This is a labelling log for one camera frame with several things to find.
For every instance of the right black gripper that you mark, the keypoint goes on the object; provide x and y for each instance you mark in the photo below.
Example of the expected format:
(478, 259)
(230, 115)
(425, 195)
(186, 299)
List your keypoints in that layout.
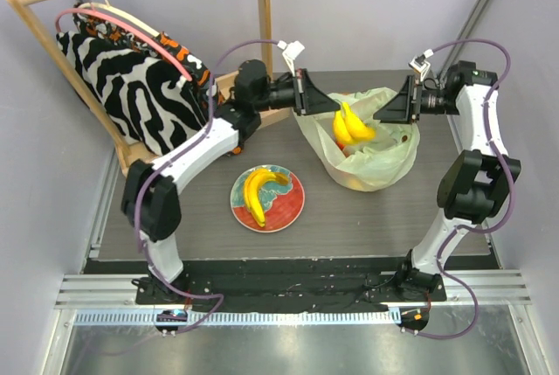
(416, 100)

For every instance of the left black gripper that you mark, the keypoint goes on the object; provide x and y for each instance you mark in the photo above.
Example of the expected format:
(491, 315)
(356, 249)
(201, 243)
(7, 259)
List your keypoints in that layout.
(307, 99)

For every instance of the pale yellow plastic bag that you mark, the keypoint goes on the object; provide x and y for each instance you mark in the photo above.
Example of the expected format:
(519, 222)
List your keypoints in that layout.
(369, 166)

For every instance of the fake yellow bananas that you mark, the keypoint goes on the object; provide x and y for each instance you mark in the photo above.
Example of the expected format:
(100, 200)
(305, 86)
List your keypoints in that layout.
(253, 184)
(349, 129)

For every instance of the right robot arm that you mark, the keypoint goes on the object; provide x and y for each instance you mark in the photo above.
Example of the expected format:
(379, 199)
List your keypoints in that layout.
(476, 185)

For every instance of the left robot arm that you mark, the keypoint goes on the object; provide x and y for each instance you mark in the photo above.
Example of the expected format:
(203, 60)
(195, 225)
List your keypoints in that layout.
(151, 196)

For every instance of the red and teal plate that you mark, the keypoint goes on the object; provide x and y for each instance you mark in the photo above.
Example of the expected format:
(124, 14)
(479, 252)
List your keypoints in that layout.
(282, 204)

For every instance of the zebra print garment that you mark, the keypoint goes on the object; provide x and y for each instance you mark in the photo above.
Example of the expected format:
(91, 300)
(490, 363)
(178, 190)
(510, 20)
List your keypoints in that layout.
(147, 98)

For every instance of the pink clothes hanger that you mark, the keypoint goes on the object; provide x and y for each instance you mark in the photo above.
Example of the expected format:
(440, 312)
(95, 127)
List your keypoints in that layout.
(137, 33)

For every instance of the cream clothes hanger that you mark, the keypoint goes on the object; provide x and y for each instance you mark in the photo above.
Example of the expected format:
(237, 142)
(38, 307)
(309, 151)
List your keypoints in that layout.
(97, 27)

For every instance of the wooden clothes rack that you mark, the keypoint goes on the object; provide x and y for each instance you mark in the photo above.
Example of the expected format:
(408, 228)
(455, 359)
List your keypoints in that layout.
(46, 131)

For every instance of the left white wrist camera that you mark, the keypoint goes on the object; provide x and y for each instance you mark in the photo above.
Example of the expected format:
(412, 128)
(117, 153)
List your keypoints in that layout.
(290, 52)

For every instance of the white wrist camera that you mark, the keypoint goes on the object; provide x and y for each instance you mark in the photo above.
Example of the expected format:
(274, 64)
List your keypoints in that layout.
(420, 64)
(290, 52)

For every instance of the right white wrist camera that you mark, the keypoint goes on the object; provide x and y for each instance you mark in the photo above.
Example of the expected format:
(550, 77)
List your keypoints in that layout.
(420, 64)

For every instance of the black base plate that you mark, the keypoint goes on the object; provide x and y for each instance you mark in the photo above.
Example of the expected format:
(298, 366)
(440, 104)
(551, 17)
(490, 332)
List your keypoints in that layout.
(289, 286)

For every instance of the slotted cable duct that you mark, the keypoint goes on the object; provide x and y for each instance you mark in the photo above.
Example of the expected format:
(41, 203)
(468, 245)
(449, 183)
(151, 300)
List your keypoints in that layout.
(177, 317)

